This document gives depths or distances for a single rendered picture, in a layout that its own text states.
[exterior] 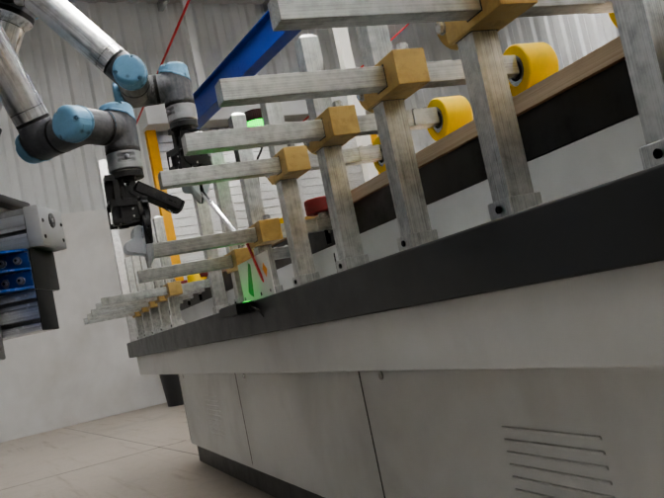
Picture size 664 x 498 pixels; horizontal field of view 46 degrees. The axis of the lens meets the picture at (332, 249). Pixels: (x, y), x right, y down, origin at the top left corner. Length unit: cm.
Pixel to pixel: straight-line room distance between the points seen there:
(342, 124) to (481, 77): 43
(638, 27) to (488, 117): 24
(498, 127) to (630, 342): 28
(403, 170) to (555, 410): 46
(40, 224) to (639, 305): 132
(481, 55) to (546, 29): 1029
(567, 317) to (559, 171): 34
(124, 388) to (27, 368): 111
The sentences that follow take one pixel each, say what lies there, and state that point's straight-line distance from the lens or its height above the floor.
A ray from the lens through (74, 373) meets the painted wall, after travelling 950.
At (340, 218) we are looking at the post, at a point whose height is 79.
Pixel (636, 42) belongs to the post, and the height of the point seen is 81.
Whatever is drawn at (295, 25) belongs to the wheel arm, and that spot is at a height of 93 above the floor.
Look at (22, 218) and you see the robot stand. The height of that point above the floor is 97.
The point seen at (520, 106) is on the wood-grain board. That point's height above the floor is 88.
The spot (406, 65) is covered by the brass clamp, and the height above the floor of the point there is 95.
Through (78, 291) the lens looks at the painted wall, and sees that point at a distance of 957.
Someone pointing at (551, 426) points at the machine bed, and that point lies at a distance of 134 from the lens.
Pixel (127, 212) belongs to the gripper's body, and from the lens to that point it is 174.
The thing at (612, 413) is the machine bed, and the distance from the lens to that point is 121.
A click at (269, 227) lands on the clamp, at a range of 178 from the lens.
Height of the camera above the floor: 63
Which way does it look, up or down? 5 degrees up
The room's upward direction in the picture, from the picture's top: 12 degrees counter-clockwise
